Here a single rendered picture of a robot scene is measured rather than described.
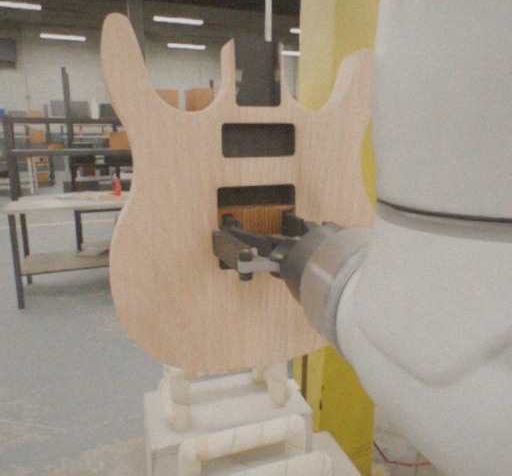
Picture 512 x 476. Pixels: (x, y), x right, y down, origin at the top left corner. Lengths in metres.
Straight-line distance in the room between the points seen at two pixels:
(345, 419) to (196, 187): 1.68
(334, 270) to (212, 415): 0.55
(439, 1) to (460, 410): 0.15
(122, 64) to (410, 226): 0.37
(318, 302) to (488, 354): 0.13
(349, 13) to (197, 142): 1.24
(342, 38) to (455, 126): 1.48
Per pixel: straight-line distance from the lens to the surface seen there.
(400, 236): 0.19
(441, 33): 0.18
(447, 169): 0.18
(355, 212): 0.57
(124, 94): 0.48
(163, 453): 0.76
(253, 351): 0.57
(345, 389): 1.97
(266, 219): 0.52
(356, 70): 0.57
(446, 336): 0.19
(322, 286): 0.28
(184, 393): 0.73
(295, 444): 0.75
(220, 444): 0.71
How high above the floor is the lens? 1.58
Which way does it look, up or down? 12 degrees down
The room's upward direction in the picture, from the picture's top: straight up
